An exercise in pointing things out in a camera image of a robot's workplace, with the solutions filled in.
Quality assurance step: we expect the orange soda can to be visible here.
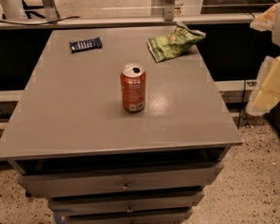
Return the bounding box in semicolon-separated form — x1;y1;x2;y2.
120;63;147;112

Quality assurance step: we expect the middle grey drawer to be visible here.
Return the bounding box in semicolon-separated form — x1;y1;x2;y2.
49;191;203;216

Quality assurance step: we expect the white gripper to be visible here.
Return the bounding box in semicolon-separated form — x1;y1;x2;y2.
245;3;280;116

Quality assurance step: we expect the green chip bag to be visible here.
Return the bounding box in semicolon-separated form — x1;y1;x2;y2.
147;22;206;63

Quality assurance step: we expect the grey drawer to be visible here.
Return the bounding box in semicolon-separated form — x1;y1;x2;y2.
49;191;203;216
54;207;192;224
19;162;223;198

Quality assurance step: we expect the top grey drawer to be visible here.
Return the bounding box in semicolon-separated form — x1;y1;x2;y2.
19;162;223;198

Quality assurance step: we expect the blue rxbar wrapper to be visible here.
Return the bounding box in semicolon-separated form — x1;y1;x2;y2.
69;37;103;53

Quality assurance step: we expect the black cable on rail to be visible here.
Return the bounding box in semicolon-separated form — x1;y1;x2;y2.
0;15;81;26

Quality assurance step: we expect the bottom grey drawer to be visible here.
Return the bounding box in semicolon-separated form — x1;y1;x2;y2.
54;207;192;224

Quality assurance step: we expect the metal railing frame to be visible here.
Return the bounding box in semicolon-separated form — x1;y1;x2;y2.
0;0;280;31

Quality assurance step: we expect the grey drawer cabinet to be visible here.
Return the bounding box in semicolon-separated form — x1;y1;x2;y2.
0;25;244;224

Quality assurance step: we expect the white pipe post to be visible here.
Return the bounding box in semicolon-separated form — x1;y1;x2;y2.
0;0;27;20

